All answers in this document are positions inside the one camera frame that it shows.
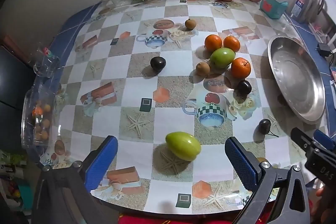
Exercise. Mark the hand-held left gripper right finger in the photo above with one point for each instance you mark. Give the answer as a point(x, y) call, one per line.
point(240, 161)

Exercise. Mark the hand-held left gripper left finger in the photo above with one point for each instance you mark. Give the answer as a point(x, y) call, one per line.
point(102, 158)

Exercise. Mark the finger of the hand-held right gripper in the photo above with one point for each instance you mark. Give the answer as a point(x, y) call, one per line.
point(324, 139)
point(302, 138)

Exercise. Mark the small dark cherry with stem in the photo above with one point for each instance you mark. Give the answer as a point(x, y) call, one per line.
point(264, 126)

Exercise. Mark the green jujube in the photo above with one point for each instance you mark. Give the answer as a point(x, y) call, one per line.
point(222, 57)
point(183, 146)

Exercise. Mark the round steel plate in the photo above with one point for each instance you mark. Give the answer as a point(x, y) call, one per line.
point(296, 77)

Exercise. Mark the orange tangerine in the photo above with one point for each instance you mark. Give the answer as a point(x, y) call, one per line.
point(240, 67)
point(213, 43)
point(231, 43)

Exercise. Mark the brown longan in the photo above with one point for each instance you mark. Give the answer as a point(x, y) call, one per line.
point(202, 68)
point(189, 23)

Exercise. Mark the dark purple plum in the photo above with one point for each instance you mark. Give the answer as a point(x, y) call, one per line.
point(158, 64)

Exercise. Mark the pile of small orange fruits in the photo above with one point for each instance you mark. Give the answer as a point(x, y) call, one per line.
point(42, 132)

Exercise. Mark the checkered printed tablecloth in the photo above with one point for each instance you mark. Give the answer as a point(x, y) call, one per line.
point(136, 92)

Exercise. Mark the clear box of small fruit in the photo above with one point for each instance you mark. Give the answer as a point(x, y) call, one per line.
point(27, 113)

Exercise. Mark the black power adapter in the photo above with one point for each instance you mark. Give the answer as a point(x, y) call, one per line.
point(323, 48)

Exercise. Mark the clear glass cup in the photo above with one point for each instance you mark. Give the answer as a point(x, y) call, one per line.
point(46, 66)

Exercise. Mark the teal plastic box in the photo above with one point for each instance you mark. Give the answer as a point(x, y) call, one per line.
point(273, 7)

